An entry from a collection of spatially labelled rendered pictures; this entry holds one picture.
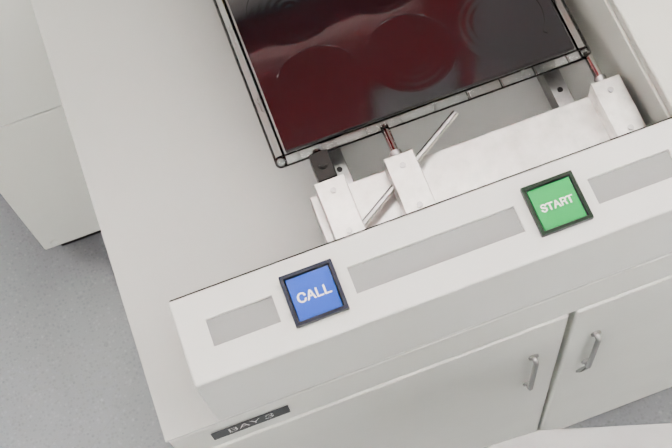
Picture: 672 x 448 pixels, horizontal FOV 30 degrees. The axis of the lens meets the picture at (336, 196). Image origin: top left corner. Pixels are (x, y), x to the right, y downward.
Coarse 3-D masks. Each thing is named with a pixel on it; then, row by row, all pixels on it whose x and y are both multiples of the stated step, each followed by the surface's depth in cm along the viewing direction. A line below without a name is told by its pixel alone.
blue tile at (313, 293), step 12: (300, 276) 125; (312, 276) 125; (324, 276) 125; (288, 288) 125; (300, 288) 124; (312, 288) 124; (324, 288) 124; (336, 288) 124; (300, 300) 124; (312, 300) 124; (324, 300) 124; (336, 300) 124; (300, 312) 123; (312, 312) 123; (324, 312) 123
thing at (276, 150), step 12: (216, 0) 146; (228, 12) 146; (228, 24) 145; (228, 36) 144; (240, 48) 143; (240, 60) 143; (240, 72) 143; (252, 72) 142; (252, 84) 141; (252, 96) 141; (264, 108) 140; (264, 120) 139; (264, 132) 139; (276, 144) 138; (276, 156) 137
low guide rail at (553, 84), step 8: (552, 72) 145; (560, 72) 145; (544, 80) 145; (552, 80) 144; (560, 80) 144; (544, 88) 146; (552, 88) 144; (560, 88) 144; (568, 88) 144; (552, 96) 144; (560, 96) 144; (568, 96) 143; (552, 104) 145; (560, 104) 143
